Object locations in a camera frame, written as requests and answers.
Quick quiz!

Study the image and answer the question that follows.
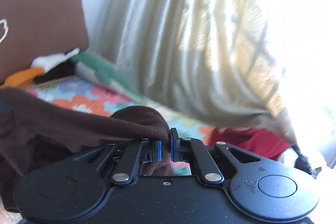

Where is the dark brown sweater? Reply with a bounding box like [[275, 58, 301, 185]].
[[1, 88, 174, 213]]

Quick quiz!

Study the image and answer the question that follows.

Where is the red garment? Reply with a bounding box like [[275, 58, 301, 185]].
[[203, 128, 292, 160]]

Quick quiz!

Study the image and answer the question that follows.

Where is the floral quilted bedspread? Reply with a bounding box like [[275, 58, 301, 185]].
[[0, 74, 219, 224]]

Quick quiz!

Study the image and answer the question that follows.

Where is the green white plush toy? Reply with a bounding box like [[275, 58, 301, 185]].
[[71, 51, 146, 101]]

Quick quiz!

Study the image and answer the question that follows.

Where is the white grey garment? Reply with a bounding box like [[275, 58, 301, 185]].
[[276, 145, 301, 167]]

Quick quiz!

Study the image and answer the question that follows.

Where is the black garment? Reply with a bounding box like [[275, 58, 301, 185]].
[[291, 145, 322, 180]]

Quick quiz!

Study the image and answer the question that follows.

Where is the beige curtain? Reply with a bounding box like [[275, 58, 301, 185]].
[[96, 0, 298, 142]]

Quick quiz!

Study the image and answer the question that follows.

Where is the white orange goose plush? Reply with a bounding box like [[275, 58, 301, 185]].
[[1, 48, 80, 88]]

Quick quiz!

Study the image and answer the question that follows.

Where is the brown headboard cushion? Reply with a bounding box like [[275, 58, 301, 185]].
[[1, 0, 89, 82]]

